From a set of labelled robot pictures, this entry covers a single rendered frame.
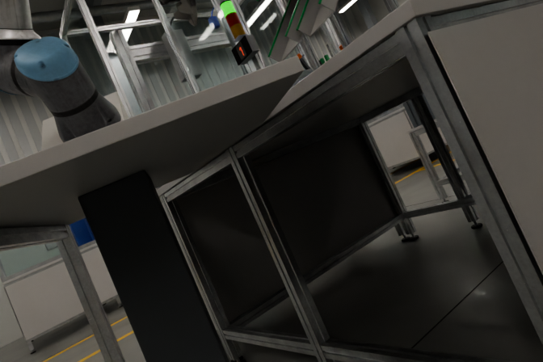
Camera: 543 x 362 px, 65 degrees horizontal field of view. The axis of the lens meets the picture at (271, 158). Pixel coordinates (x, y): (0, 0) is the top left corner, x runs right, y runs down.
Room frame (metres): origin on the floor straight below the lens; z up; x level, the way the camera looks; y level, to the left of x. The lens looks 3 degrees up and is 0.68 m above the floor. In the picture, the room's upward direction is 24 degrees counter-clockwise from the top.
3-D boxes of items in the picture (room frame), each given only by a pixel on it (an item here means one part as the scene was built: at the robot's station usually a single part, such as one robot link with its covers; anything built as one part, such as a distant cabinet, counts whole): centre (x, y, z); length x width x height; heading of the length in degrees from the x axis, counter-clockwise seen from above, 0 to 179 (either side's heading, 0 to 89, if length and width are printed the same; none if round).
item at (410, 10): (1.69, -0.46, 0.85); 1.50 x 1.41 x 0.03; 35
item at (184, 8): (1.26, 0.05, 1.27); 0.06 x 0.03 x 0.09; 125
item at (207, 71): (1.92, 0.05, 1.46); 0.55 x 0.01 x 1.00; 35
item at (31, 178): (1.06, 0.33, 0.84); 0.90 x 0.70 x 0.03; 14
